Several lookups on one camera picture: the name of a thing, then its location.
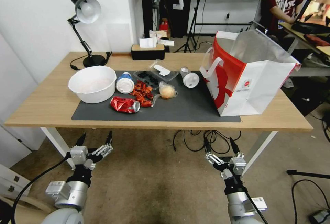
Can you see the person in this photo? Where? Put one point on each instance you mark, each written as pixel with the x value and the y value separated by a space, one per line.
pixel 281 5

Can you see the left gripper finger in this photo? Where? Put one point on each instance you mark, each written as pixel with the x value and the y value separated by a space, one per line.
pixel 82 140
pixel 103 150

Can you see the dark grey table mat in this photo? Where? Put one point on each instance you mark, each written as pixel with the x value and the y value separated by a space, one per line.
pixel 180 105

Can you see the black desk lamp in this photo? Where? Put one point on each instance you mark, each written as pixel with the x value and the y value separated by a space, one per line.
pixel 87 8

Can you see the cardboard box with papers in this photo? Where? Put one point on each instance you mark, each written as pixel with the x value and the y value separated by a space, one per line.
pixel 159 34

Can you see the black tripod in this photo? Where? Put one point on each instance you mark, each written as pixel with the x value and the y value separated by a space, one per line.
pixel 197 10

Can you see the white paper cup with lid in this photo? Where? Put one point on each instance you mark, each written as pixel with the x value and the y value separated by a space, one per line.
pixel 124 86

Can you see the pale round food in wrap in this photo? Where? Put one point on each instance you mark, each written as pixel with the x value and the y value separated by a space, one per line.
pixel 166 91

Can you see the black tissue box wooden lid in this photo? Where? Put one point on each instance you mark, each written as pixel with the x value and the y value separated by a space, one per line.
pixel 147 53

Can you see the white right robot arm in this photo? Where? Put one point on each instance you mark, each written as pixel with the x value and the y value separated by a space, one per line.
pixel 237 204

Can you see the grey foot pedal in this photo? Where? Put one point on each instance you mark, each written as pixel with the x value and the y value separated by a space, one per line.
pixel 319 217

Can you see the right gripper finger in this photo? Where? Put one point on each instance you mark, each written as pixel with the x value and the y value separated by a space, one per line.
pixel 235 149
pixel 212 159

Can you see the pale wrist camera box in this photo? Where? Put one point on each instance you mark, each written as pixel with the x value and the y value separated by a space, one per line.
pixel 78 155
pixel 238 166

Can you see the white tissue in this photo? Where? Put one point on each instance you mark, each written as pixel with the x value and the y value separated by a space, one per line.
pixel 147 42

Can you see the wooden table with white legs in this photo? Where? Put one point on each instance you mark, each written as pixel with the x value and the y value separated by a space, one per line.
pixel 51 92

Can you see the clear plastic cup white lid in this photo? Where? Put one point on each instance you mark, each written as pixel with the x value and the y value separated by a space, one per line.
pixel 190 79

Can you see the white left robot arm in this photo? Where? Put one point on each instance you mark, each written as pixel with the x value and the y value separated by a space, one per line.
pixel 74 195

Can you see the white round paper bowl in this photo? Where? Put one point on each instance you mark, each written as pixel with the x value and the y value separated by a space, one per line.
pixel 90 92

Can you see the red and white delivery bag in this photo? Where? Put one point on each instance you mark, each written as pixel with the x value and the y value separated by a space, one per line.
pixel 257 87

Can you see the crushed red soda can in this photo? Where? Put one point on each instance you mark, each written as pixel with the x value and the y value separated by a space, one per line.
pixel 123 104

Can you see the wooden background desk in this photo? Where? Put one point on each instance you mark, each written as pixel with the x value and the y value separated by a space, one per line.
pixel 309 34

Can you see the pale case with latches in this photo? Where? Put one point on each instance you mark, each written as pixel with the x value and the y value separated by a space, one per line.
pixel 13 180

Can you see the black stand leg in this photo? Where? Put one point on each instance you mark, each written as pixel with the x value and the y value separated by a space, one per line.
pixel 309 174

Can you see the red fire extinguisher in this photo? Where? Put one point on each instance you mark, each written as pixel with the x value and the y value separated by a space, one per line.
pixel 164 25

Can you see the red dried chili pile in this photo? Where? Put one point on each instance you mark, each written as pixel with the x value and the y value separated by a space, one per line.
pixel 141 91

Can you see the clear plastic takeout box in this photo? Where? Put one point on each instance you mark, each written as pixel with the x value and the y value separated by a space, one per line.
pixel 148 77

